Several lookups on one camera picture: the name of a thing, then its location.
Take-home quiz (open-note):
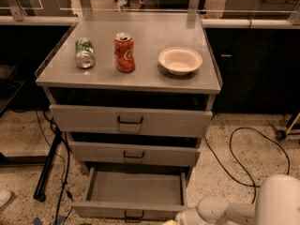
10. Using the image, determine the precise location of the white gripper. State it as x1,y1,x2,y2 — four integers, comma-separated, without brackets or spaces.
162,208,203,225

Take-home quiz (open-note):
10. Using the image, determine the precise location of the grey bottom drawer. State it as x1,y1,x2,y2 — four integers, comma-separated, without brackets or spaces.
72,164,188,222

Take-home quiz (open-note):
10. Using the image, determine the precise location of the grey drawer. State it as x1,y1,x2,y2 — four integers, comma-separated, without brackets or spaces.
72,164,188,222
50,105,212,138
69,142,200,167

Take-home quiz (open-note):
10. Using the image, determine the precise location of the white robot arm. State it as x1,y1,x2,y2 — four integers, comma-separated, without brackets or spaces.
161,174,300,225

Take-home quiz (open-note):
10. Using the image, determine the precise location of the grey middle drawer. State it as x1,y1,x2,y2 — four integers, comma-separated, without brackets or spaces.
69,142,200,167

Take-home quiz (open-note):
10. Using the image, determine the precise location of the grey metal drawer cabinet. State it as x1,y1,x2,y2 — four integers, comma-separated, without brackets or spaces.
37,12,221,170

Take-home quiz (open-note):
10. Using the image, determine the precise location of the grey top drawer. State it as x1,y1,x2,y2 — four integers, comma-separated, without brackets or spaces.
50,105,212,138

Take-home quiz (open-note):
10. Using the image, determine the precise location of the blue tape on floor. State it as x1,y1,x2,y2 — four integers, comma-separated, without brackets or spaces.
32,215,68,225

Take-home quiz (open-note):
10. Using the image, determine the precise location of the caster wheel cart base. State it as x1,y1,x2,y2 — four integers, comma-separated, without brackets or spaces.
275,111,300,141

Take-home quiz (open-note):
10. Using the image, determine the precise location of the black stand leg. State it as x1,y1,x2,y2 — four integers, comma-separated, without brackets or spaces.
34,128,61,203

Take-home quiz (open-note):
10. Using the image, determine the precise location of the white paper bowl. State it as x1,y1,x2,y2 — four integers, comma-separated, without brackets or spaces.
158,47,203,76

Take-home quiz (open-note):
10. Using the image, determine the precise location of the red cola can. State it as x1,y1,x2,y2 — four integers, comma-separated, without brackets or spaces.
113,32,135,73

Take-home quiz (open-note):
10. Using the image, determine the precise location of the white shoe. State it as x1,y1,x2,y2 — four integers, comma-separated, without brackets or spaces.
0,189,12,208

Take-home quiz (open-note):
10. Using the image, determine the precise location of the green soda can lying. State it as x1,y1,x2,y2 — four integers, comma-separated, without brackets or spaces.
75,37,96,68

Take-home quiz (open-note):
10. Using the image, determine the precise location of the black floor cable right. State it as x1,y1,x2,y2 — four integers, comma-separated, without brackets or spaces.
204,127,292,204

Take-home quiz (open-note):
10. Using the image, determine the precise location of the black cables left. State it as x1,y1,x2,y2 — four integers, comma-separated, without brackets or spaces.
35,110,75,225

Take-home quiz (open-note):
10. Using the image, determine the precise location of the white horizontal rail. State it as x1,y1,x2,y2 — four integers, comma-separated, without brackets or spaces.
0,16,300,30

